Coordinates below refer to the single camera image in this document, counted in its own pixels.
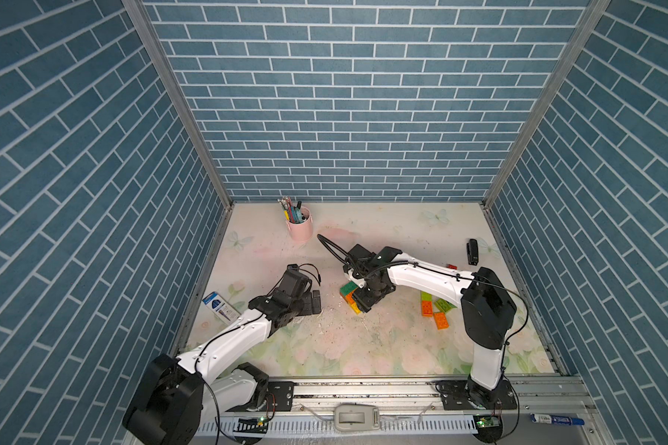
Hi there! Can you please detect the blue white card box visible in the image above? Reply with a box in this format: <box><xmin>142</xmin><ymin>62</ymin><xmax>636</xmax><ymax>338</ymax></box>
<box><xmin>202</xmin><ymin>291</ymin><xmax>240</xmax><ymax>324</ymax></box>

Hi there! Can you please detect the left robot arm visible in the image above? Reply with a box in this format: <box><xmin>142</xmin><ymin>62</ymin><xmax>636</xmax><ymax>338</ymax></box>
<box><xmin>122</xmin><ymin>263</ymin><xmax>321</xmax><ymax>444</ymax></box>

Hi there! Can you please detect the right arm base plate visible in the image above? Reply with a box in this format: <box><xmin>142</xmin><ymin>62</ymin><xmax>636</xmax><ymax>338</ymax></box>
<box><xmin>433</xmin><ymin>378</ymin><xmax>519</xmax><ymax>412</ymax></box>

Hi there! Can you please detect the grey handheld device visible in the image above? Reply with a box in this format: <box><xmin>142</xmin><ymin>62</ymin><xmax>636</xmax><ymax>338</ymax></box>
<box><xmin>334</xmin><ymin>403</ymin><xmax>380</xmax><ymax>433</ymax></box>

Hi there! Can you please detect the lime tilted lego brick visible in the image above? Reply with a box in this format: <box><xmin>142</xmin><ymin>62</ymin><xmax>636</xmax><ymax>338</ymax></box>
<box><xmin>434</xmin><ymin>299</ymin><xmax>456</xmax><ymax>313</ymax></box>

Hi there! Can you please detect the orange lego brick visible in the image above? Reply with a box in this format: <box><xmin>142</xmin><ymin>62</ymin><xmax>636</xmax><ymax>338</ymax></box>
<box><xmin>344</xmin><ymin>293</ymin><xmax>356</xmax><ymax>306</ymax></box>
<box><xmin>433</xmin><ymin>311</ymin><xmax>449</xmax><ymax>330</ymax></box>
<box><xmin>420</xmin><ymin>300</ymin><xmax>433</xmax><ymax>317</ymax></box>

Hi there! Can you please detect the pink pen cup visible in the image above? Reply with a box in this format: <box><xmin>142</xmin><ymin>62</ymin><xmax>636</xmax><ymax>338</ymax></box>
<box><xmin>287</xmin><ymin>207</ymin><xmax>314</xmax><ymax>243</ymax></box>

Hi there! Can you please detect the orange lego brick bottom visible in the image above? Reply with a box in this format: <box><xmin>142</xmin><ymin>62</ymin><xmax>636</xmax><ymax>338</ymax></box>
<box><xmin>433</xmin><ymin>311</ymin><xmax>449</xmax><ymax>330</ymax></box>

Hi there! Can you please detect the black small box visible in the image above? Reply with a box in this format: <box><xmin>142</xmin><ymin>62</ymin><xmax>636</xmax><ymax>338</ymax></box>
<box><xmin>466</xmin><ymin>238</ymin><xmax>480</xmax><ymax>265</ymax></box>

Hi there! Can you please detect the blue marker pen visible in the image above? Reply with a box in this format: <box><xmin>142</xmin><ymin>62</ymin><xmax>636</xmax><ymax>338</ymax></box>
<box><xmin>530</xmin><ymin>413</ymin><xmax>586</xmax><ymax>426</ymax></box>

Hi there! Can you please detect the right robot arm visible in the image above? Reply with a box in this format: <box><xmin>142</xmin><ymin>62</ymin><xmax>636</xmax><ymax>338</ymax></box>
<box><xmin>317</xmin><ymin>235</ymin><xmax>517</xmax><ymax>410</ymax></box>

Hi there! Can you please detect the dark green lego brick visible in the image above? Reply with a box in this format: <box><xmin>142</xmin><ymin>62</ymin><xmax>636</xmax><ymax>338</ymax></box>
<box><xmin>340</xmin><ymin>282</ymin><xmax>358</xmax><ymax>298</ymax></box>

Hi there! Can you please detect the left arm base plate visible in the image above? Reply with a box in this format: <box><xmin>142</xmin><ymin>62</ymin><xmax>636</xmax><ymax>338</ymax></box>
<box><xmin>244</xmin><ymin>380</ymin><xmax>295</xmax><ymax>413</ymax></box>

